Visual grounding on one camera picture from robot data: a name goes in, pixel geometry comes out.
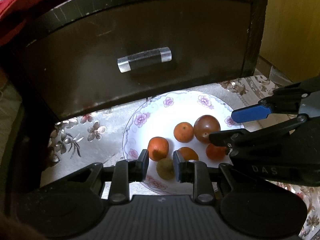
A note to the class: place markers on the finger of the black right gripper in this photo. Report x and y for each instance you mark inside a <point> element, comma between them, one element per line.
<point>235,139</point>

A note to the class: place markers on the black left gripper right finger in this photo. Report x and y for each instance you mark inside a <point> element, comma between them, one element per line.
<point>196,173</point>

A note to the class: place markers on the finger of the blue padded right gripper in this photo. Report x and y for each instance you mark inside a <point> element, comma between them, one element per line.
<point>251,113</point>

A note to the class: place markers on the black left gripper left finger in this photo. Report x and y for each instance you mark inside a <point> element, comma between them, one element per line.
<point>126,172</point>

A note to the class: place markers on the orange tangerine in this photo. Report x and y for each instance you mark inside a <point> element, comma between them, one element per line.
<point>184,132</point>
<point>188,154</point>
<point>158,148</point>

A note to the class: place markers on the large dark red tomato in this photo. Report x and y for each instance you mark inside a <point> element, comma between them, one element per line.
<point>204,126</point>

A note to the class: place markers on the tan longan fruit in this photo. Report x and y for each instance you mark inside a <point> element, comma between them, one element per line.
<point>165,169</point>

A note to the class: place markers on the floral beige tablecloth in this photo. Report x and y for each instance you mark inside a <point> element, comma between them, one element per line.
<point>98,137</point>

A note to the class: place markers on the white floral ceramic plate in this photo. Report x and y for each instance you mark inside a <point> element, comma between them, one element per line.
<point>159,116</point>

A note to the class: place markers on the yellow wooden cabinet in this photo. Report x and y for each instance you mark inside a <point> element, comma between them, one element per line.
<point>291,37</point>

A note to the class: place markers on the dark wooden drawer cabinet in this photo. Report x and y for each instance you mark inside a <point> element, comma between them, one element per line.
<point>72,59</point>

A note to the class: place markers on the silver black drawer handle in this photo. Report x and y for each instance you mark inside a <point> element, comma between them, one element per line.
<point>144,59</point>

